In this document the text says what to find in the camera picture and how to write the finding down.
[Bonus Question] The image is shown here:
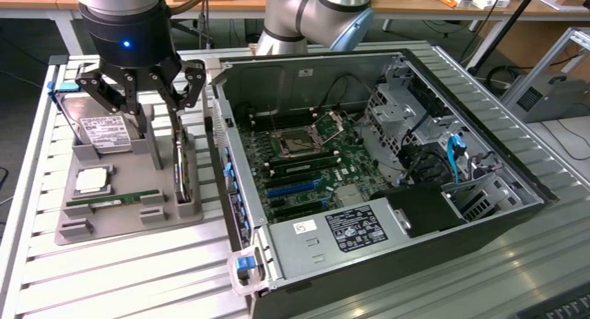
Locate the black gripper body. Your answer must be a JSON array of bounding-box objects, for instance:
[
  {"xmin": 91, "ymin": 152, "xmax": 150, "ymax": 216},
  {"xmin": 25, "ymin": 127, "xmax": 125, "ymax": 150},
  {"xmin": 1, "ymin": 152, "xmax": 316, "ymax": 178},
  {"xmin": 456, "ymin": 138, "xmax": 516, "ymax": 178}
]
[{"xmin": 78, "ymin": 0, "xmax": 182, "ymax": 80}]

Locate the black green graphics card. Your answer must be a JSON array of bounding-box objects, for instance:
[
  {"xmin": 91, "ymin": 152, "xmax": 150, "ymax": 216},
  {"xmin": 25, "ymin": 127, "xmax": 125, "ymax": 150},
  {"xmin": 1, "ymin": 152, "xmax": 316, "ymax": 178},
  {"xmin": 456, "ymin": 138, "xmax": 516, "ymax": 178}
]
[{"xmin": 170, "ymin": 115, "xmax": 194, "ymax": 205}]

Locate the silver hard disk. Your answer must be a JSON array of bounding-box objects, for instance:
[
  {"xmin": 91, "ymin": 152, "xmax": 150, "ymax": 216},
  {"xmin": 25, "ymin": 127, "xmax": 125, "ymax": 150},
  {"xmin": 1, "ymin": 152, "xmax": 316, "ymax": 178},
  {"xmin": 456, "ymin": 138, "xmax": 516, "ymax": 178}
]
[{"xmin": 58, "ymin": 90, "xmax": 142, "ymax": 155}]

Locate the office chair base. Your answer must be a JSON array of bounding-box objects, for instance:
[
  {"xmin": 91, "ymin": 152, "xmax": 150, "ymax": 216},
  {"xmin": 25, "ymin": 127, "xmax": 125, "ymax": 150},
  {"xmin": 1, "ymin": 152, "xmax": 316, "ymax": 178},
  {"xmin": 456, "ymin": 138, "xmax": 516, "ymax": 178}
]
[{"xmin": 170, "ymin": 19, "xmax": 216, "ymax": 50}]

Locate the silver CPU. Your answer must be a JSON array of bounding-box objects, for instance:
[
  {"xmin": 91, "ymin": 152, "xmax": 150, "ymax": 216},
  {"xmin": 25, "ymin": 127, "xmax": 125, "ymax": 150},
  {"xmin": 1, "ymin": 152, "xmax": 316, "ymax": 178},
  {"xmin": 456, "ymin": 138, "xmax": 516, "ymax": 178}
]
[{"xmin": 74, "ymin": 167, "xmax": 111, "ymax": 195}]

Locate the CPU socket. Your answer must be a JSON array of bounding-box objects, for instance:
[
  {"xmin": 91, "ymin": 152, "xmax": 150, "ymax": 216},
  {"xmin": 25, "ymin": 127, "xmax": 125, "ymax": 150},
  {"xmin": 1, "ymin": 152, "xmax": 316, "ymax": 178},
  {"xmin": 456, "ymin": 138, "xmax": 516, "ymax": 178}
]
[{"xmin": 269, "ymin": 124, "xmax": 324, "ymax": 160}]

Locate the green RAM stick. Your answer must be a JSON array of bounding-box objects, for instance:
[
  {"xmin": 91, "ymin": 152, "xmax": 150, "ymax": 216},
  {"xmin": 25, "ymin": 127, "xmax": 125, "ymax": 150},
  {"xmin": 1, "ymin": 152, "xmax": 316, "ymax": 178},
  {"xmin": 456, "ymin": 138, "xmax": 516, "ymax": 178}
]
[
  {"xmin": 274, "ymin": 155, "xmax": 341, "ymax": 175},
  {"xmin": 65, "ymin": 190, "xmax": 162, "ymax": 209}
]

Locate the metal socket cover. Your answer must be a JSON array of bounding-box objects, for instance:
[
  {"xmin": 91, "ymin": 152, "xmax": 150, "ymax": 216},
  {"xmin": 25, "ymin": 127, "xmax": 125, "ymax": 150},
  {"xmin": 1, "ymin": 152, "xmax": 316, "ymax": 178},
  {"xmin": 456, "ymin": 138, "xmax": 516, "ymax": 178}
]
[{"xmin": 310, "ymin": 110, "xmax": 349, "ymax": 144}]

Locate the long black expansion slot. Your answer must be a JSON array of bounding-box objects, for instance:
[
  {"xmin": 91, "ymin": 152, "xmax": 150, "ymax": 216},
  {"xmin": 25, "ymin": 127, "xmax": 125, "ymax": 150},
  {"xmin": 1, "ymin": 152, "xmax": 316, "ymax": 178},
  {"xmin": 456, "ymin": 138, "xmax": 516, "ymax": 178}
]
[
  {"xmin": 262, "ymin": 175, "xmax": 320, "ymax": 193},
  {"xmin": 274, "ymin": 200, "xmax": 325, "ymax": 220}
]

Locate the blue expansion slot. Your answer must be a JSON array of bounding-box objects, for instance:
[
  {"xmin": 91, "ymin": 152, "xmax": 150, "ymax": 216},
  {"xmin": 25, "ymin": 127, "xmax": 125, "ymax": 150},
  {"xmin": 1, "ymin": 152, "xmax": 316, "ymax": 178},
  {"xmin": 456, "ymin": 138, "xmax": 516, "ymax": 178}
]
[{"xmin": 266, "ymin": 182, "xmax": 321, "ymax": 199}]

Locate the grey parts rack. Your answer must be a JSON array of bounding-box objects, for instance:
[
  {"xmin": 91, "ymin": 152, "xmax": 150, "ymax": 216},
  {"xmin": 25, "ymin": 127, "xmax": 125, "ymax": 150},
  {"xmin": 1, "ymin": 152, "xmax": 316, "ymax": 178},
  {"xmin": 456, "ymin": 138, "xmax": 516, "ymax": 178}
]
[{"xmin": 53, "ymin": 103, "xmax": 206, "ymax": 247}]

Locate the green motherboard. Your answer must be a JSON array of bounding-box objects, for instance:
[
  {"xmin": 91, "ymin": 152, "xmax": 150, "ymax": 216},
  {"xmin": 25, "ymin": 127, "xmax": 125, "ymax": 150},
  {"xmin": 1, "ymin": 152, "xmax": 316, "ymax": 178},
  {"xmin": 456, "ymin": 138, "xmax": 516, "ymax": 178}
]
[{"xmin": 232, "ymin": 106, "xmax": 392, "ymax": 224}]

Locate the tall metal disk bay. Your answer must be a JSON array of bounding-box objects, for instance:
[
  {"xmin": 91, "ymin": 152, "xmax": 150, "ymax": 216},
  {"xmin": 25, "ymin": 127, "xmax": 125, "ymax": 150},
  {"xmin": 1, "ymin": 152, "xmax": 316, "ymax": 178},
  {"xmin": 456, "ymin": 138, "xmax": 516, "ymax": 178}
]
[{"xmin": 362, "ymin": 55, "xmax": 461, "ymax": 151}]

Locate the silver chipset heatsink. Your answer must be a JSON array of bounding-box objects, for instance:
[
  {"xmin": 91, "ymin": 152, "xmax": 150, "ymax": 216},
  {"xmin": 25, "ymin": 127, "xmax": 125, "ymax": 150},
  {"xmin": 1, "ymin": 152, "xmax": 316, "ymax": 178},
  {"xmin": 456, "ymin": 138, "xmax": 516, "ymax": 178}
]
[{"xmin": 334, "ymin": 186, "xmax": 368, "ymax": 206}]

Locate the blue case latch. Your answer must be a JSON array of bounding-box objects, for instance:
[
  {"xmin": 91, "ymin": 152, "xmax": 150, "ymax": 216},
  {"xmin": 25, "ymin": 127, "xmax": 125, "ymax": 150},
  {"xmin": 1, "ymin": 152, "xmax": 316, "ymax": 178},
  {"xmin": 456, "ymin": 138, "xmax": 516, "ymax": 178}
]
[{"xmin": 233, "ymin": 256, "xmax": 254, "ymax": 276}]

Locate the grey power supply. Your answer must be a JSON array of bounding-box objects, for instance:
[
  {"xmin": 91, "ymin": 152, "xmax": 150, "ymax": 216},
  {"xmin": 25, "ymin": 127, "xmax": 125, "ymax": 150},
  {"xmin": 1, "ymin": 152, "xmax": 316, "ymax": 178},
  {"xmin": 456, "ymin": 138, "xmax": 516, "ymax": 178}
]
[{"xmin": 264, "ymin": 197, "xmax": 413, "ymax": 282}]

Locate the black plastic cover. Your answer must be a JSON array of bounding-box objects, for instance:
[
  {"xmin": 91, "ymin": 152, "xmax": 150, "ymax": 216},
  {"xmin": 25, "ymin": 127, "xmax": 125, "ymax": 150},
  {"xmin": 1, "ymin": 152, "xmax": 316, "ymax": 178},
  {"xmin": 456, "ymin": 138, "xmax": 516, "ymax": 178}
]
[{"xmin": 369, "ymin": 182, "xmax": 467, "ymax": 240}]

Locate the low metal disk bay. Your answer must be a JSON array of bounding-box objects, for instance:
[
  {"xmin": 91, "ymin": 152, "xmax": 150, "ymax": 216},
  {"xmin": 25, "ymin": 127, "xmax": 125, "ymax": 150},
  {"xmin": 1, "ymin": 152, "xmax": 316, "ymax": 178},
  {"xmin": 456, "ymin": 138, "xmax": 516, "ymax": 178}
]
[{"xmin": 439, "ymin": 172, "xmax": 524, "ymax": 223}]

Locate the white carton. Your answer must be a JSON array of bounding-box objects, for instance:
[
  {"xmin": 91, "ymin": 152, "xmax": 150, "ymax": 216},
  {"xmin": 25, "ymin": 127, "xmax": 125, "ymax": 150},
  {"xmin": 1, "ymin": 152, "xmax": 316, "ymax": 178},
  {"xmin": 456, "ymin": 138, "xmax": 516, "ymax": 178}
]
[{"xmin": 473, "ymin": 0, "xmax": 511, "ymax": 11}]

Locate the black tripod pole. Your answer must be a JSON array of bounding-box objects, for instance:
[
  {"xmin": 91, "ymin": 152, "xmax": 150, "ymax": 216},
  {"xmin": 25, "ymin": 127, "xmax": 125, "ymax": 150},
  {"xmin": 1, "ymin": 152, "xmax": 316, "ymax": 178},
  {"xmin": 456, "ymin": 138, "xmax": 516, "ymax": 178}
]
[{"xmin": 464, "ymin": 0, "xmax": 543, "ymax": 75}]

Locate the black open PC case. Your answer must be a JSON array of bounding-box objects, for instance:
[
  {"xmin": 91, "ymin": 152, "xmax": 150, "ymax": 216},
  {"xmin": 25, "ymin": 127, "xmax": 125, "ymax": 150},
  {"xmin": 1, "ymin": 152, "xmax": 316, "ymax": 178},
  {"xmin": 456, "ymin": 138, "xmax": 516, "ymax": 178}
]
[{"xmin": 201, "ymin": 48, "xmax": 561, "ymax": 319}]

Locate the black keyboard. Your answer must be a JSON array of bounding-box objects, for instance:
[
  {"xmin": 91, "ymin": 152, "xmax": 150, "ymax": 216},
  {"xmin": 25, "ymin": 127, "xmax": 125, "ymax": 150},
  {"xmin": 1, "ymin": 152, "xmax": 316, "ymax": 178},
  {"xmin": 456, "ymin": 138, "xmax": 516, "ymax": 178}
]
[{"xmin": 508, "ymin": 291, "xmax": 590, "ymax": 319}]

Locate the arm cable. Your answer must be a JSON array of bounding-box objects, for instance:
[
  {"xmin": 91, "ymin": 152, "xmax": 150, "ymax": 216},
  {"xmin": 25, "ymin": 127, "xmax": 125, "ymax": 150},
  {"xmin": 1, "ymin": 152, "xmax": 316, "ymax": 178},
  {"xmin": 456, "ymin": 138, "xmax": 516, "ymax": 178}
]
[{"xmin": 168, "ymin": 0, "xmax": 209, "ymax": 15}]

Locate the black wire loop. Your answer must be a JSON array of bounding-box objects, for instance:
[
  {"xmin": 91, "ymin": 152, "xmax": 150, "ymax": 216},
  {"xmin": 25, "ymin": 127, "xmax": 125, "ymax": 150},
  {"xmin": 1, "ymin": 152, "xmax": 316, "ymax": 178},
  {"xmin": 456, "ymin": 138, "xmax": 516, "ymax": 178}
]
[{"xmin": 320, "ymin": 75, "xmax": 365, "ymax": 108}]

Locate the black power wire bundle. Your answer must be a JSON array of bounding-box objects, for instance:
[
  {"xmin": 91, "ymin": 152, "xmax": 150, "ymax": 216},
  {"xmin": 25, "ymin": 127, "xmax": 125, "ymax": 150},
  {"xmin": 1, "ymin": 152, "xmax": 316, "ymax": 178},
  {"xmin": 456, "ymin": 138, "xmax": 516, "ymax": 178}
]
[{"xmin": 394, "ymin": 139, "xmax": 455, "ymax": 188}]

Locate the blue data wire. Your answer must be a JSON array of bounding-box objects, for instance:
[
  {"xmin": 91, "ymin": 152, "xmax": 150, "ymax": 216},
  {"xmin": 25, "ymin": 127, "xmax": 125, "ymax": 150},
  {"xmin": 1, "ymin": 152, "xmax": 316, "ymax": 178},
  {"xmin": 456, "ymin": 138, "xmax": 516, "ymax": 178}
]
[{"xmin": 445, "ymin": 134, "xmax": 467, "ymax": 186}]

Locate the coiled black cable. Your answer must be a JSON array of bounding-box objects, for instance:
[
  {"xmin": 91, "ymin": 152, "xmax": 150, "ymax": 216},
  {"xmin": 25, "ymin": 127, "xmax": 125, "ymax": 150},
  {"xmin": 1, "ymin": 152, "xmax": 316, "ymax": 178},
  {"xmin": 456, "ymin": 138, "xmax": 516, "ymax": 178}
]
[{"xmin": 484, "ymin": 65, "xmax": 513, "ymax": 91}]

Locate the aluminium profile frame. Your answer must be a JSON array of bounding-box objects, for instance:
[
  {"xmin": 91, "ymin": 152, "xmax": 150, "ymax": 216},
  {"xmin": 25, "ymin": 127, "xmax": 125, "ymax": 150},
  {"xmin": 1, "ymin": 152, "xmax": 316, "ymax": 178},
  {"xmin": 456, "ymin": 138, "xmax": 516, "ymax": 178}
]
[{"xmin": 499, "ymin": 26, "xmax": 590, "ymax": 108}]

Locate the grey cabinet with handle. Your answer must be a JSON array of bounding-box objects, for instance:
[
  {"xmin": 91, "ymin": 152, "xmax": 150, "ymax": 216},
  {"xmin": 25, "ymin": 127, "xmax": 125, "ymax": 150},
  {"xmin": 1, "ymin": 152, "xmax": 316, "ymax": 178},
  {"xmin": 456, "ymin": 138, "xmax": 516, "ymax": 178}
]
[{"xmin": 509, "ymin": 70, "xmax": 590, "ymax": 124}]

